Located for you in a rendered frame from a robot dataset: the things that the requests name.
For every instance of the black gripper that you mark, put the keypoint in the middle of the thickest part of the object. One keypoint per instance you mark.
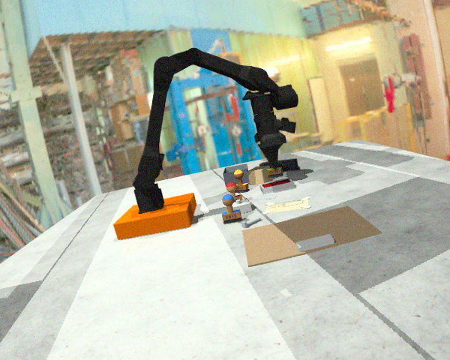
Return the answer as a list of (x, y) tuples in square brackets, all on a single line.
[(270, 142)]

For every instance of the wooden rubber stamp with yellow knob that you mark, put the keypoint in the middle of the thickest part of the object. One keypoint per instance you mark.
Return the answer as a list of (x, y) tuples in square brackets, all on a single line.
[(241, 188)]

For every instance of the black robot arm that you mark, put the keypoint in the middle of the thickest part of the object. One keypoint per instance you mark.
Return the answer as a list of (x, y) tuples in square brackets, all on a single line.
[(148, 195)]

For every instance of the red ink pad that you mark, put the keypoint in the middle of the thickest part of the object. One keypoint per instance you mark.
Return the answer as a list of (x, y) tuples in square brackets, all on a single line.
[(278, 185)]

